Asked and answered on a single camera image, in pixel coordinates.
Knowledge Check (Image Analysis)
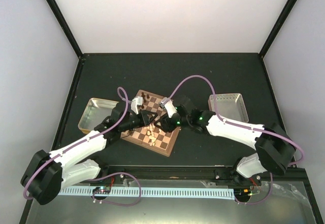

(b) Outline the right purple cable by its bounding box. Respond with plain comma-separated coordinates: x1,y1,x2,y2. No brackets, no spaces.
167,75,305,206

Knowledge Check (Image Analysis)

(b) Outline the left metal tray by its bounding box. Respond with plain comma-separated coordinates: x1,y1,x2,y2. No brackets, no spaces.
78,98,118,134

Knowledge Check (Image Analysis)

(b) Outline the white slotted cable duct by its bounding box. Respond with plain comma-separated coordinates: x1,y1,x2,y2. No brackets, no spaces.
59,186,235,200

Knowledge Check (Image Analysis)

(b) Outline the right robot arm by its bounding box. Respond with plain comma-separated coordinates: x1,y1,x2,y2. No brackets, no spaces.
154,95,296,185

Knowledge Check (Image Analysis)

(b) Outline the black mounting rail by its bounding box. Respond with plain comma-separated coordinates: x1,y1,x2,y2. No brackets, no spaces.
88,165,308,185

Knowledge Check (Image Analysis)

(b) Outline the right metal tray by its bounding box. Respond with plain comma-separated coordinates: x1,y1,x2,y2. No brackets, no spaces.
216,93,249,123

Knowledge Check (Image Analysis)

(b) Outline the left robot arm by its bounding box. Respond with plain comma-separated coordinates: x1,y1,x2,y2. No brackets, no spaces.
20,103,158,205

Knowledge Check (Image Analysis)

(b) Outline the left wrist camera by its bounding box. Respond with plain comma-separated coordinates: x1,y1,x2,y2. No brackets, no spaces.
131,96,143,114

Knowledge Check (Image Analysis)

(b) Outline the wooden chess board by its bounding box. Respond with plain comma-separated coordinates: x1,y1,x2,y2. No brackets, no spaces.
121,89,180,157

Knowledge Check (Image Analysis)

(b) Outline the metal tray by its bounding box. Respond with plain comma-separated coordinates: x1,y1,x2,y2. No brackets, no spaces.
78,98,118,134
216,93,249,123

